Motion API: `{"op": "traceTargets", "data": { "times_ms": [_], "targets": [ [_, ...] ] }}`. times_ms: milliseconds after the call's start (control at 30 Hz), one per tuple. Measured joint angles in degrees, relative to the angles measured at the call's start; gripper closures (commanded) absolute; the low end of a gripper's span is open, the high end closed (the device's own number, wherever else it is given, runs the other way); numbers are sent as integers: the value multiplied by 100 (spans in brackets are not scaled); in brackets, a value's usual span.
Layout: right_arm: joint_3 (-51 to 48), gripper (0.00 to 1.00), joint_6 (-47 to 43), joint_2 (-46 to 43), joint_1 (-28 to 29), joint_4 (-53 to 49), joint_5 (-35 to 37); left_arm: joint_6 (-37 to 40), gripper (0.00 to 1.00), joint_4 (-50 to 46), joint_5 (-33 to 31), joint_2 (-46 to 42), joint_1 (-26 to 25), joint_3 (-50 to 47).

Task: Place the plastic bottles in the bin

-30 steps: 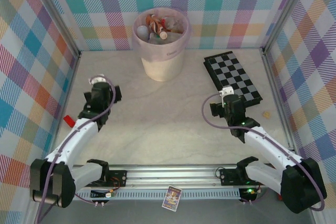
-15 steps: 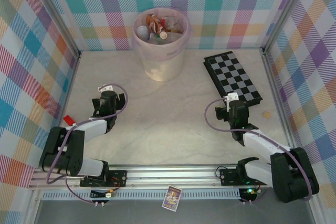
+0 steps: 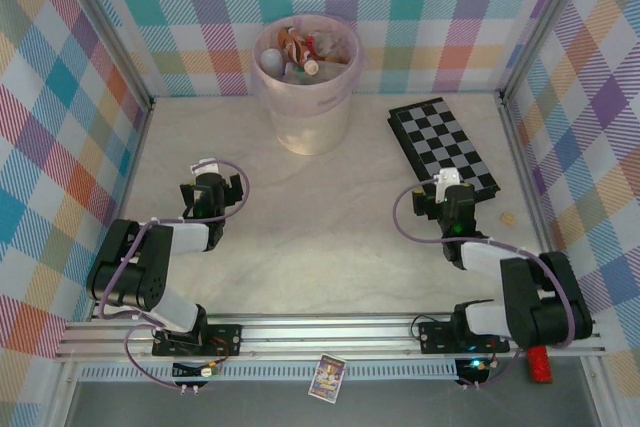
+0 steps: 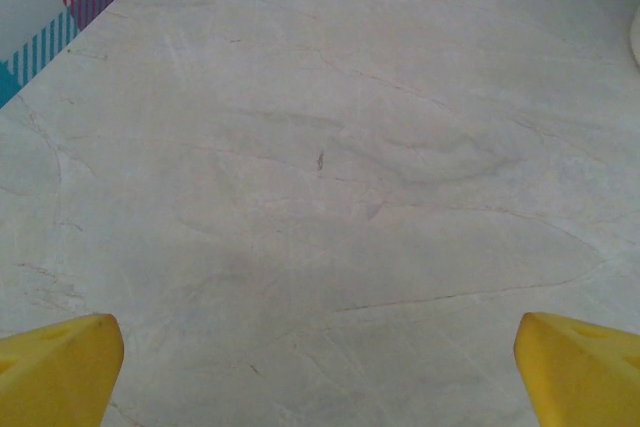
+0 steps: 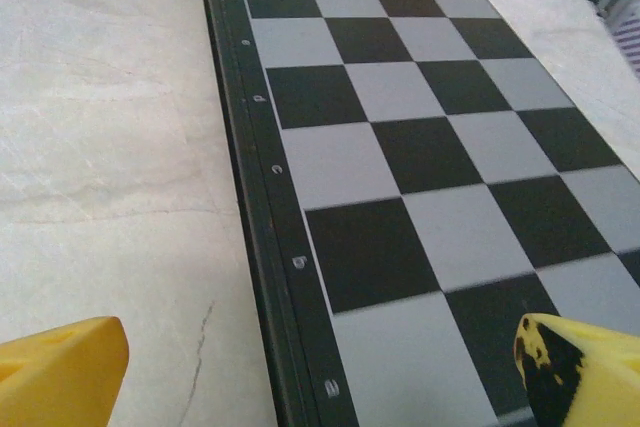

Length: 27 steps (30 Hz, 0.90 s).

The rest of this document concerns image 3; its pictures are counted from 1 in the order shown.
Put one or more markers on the small brown label bottle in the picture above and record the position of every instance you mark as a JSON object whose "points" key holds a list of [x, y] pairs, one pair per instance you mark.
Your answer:
{"points": [[297, 49]]}

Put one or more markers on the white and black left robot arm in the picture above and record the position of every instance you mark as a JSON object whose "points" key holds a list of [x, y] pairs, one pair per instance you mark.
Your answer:
{"points": [[190, 237]]}

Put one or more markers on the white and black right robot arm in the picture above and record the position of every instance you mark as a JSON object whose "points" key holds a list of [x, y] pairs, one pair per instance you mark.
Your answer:
{"points": [[482, 257]]}

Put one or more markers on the white plastic bin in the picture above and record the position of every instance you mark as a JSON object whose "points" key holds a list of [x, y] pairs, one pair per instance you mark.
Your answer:
{"points": [[310, 132]]}

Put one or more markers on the purple bin liner bag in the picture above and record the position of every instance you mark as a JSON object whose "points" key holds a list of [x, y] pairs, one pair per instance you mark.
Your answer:
{"points": [[300, 97]]}

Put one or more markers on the small wooden cube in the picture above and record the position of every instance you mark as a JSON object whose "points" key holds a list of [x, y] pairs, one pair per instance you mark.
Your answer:
{"points": [[508, 219]]}

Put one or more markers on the black and grey chessboard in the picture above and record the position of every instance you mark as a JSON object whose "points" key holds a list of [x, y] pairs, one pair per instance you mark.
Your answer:
{"points": [[440, 132]]}

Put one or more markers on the red glitter block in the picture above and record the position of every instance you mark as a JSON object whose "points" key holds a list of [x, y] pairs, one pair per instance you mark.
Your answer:
{"points": [[540, 364]]}

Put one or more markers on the colourful game card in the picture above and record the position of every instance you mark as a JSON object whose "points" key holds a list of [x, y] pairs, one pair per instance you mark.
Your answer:
{"points": [[327, 378]]}

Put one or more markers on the aluminium frame side bar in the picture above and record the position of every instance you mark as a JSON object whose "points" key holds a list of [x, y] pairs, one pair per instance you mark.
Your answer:
{"points": [[134, 157], [518, 147]]}

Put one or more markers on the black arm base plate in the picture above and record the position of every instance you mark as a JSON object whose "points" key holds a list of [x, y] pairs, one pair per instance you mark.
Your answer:
{"points": [[435, 337], [225, 339]]}

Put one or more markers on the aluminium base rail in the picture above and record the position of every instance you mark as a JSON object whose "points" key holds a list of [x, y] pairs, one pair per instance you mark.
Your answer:
{"points": [[325, 337]]}

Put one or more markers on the aluminium frame post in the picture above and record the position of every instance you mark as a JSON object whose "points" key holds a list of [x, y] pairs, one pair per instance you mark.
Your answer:
{"points": [[111, 22], [544, 22]]}

